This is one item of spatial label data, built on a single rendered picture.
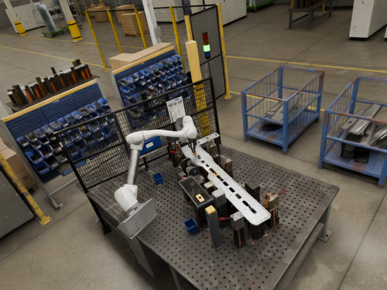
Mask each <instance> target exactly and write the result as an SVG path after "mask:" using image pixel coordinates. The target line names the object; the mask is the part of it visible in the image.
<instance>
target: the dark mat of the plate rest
mask: <svg viewBox="0 0 387 290"><path fill-rule="evenodd" d="M180 184H181V185H182V187H183V188H184V189H185V190H186V191H187V193H188V194H189V195H190V197H191V198H192V199H193V201H194V202H195V203H196V204H197V206H199V205H201V204H203V203H205V202H207V201H209V200H211V198H210V196H209V195H208V194H207V193H206V192H205V191H204V190H203V189H202V187H201V186H200V185H199V184H198V183H197V182H196V181H195V180H194V179H193V177H189V178H187V179H185V180H183V181H181V182H180ZM199 194H200V195H201V196H202V197H203V198H204V201H202V202H200V201H199V200H198V198H197V197H196V196H197V195H199Z"/></svg>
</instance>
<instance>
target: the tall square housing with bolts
mask: <svg viewBox="0 0 387 290"><path fill-rule="evenodd" d="M212 196H213V203H214V208H216V209H215V210H216V212H217V217H218V221H217V222H218V228H219V229H223V228H226V227H228V226H229V225H231V223H230V222H229V219H226V220H219V218H229V216H228V211H227V208H226V203H227V201H226V193H225V192H224V191H223V189H222V188H219V189H217V190H216V191H214V192H212ZM220 205H222V206H220ZM219 206H220V207H219Z"/></svg>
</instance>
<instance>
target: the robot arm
mask: <svg viewBox="0 0 387 290"><path fill-rule="evenodd" d="M183 126H184V128H183V129H182V130H181V131H178V132H173V131H165V130H151V131H139V132H134V133H131V134H129V135H128V136H127V137H126V140H127V143H129V144H130V148H131V155H130V162H129V167H128V174H127V181H126V184H125V185H124V186H123V187H121V188H119V189H118V190H117V191H116V192H115V194H114V196H115V200H116V201H117V203H118V204H119V205H120V206H121V207H122V208H123V209H124V210H125V212H126V213H127V217H126V218H128V217H129V216H130V215H131V214H132V213H134V212H135V211H136V210H137V209H138V208H139V207H141V206H142V205H143V204H144V203H142V204H140V203H139V202H138V200H137V192H138V187H137V186H136V177H137V173H138V165H139V158H140V153H141V150H142V149H143V145H144V141H145V140H147V139H150V138H152V137H154V136H170V137H182V136H183V137H185V138H188V139H187V141H186V142H187V145H188V147H189V148H190V149H191V150H192V152H193V153H194V152H196V151H195V149H196V145H197V144H196V140H197V137H196V136H197V130H196V128H195V126H194V122H193V121H192V118H191V117H190V116H185V117H183ZM194 140H195V142H194ZM188 141H189V142H190V145H189V143H188ZM192 142H193V147H192Z"/></svg>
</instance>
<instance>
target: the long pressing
mask: <svg viewBox="0 0 387 290"><path fill-rule="evenodd" d="M181 149H182V151H183V153H184V156H185V157H186V158H191V161H192V162H193V163H194V164H196V165H197V166H198V167H203V168H204V169H205V170H206V171H207V172H208V176H207V178H208V180H209V181H212V182H213V183H214V184H215V185H216V186H217V187H218V189H219V188H222V189H223V191H224V192H225V193H226V198H227V199H228V201H229V202H230V203H231V204H232V205H233V206H234V207H235V208H236V209H237V210H238V211H240V212H241V213H242V215H243V216H244V218H246V220H247V221H248V222H250V224H251V225H253V226H258V225H259V224H261V223H263V222H264V221H266V220H268V219H269V218H270V217H271V214H270V213H269V212H268V211H267V210H266V209H265V208H264V207H263V206H262V205H261V204H260V203H258V202H257V201H256V200H255V199H254V198H253V197H252V196H251V195H250V194H249V193H248V192H247V191H245V190H244V189H243V188H242V187H241V186H240V185H239V184H238V183H236V182H235V180H234V179H232V178H231V177H230V176H229V175H228V174H227V173H226V172H225V171H224V170H222V169H221V168H220V167H219V166H218V165H217V164H216V163H215V162H214V160H213V157H212V156H211V155H209V154H208V153H207V152H206V151H205V150H204V149H202V148H201V146H200V145H198V144H197V145H196V149H195V151H196V153H197V154H195V155H194V154H193V153H192V152H191V151H192V150H191V149H190V148H189V147H188V145H186V146H184V147H182V148H181ZM199 154H200V156H201V159H198V155H199ZM201 161H205V163H202V162H201ZM206 164H208V165H209V167H206V166H205V165H206ZM210 168H212V169H213V170H214V171H215V172H220V174H219V176H220V177H221V178H222V179H223V181H220V180H219V179H218V178H217V177H216V176H215V177H213V176H212V174H213V173H212V172H211V171H210V170H209V169H210ZM223 182H226V183H227V184H228V185H229V186H225V185H224V184H223ZM229 188H232V189H233V190H234V191H235V192H234V193H233V192H231V191H230V190H229ZM236 194H239V195H240V196H241V197H242V198H241V199H239V198H238V197H236ZM242 201H246V202H247V203H248V204H249V205H251V207H250V208H253V209H254V210H255V211H256V212H257V213H256V214H254V213H253V212H252V211H251V210H250V208H248V207H247V206H246V205H245V204H244V203H243V202H242Z"/></svg>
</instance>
